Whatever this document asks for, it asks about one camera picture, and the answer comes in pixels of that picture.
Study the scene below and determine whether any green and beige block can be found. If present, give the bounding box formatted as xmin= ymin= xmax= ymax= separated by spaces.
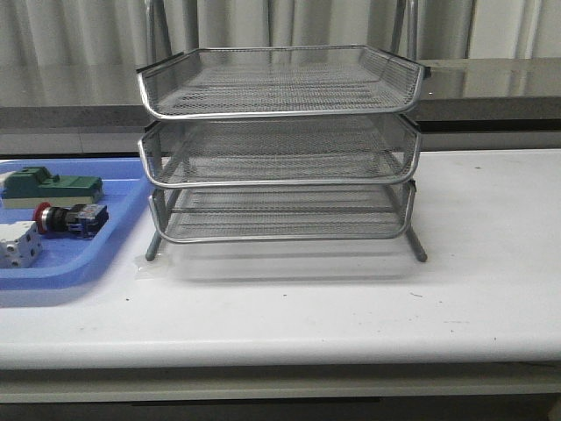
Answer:
xmin=1 ymin=167 xmax=104 ymax=209

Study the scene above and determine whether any white electrical block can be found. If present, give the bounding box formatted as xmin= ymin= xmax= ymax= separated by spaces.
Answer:
xmin=1 ymin=221 xmax=43 ymax=268

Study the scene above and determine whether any red emergency stop button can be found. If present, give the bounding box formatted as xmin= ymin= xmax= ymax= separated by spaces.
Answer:
xmin=32 ymin=202 xmax=110 ymax=239

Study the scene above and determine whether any blue plastic tray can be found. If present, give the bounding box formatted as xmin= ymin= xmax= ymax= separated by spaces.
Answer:
xmin=1 ymin=158 xmax=151 ymax=308

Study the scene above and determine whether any silver mesh top tray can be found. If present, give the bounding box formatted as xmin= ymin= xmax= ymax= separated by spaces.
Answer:
xmin=137 ymin=45 xmax=430 ymax=120

